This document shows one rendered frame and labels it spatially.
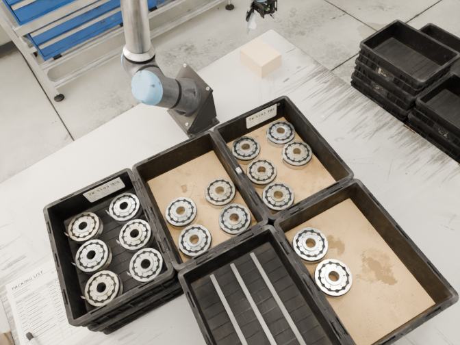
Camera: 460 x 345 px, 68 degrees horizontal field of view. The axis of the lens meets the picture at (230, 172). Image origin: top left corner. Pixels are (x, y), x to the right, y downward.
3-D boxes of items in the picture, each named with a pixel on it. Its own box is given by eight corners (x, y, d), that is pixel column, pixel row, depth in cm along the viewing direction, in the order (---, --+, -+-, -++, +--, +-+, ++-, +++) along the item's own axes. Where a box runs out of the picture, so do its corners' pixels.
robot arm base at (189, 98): (170, 103, 146) (151, 98, 139) (186, 72, 140) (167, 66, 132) (188, 123, 139) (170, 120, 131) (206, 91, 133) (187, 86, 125)
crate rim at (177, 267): (132, 169, 115) (130, 165, 113) (211, 132, 120) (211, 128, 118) (177, 274, 95) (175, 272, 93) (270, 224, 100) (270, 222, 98)
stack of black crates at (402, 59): (342, 101, 220) (358, 42, 182) (375, 79, 227) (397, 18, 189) (393, 139, 201) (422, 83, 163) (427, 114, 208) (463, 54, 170)
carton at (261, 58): (240, 61, 167) (239, 49, 161) (259, 50, 170) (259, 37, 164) (261, 79, 160) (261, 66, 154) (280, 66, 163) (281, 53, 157)
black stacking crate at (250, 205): (142, 183, 123) (131, 166, 113) (215, 148, 128) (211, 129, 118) (185, 282, 103) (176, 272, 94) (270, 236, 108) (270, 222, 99)
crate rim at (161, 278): (45, 209, 110) (41, 207, 108) (132, 169, 115) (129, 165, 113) (73, 330, 90) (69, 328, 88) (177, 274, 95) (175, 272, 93)
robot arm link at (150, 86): (168, 115, 132) (137, 110, 122) (153, 92, 138) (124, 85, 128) (183, 91, 127) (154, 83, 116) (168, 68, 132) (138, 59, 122)
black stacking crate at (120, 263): (61, 222, 118) (43, 207, 109) (141, 184, 123) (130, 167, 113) (90, 333, 98) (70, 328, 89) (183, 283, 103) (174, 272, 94)
